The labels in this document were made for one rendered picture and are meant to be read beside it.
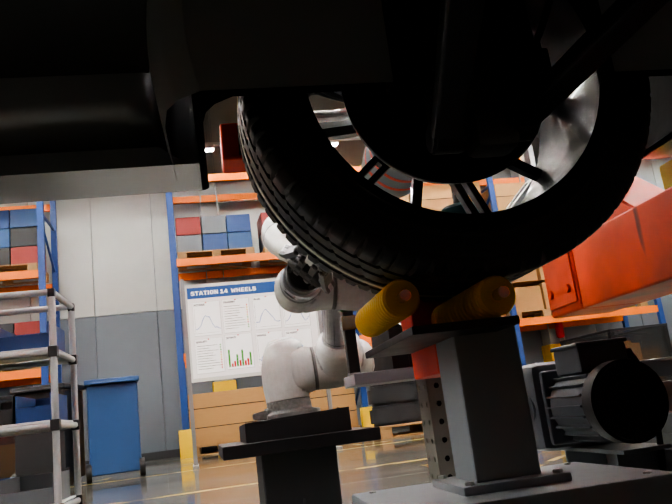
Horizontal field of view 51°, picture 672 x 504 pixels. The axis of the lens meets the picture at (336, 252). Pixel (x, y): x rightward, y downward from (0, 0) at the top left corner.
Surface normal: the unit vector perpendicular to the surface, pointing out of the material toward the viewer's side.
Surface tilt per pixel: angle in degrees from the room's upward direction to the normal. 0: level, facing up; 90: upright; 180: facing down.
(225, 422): 90
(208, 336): 90
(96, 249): 90
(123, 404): 90
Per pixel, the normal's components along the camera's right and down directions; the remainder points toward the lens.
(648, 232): -0.98, 0.08
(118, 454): 0.30, -0.25
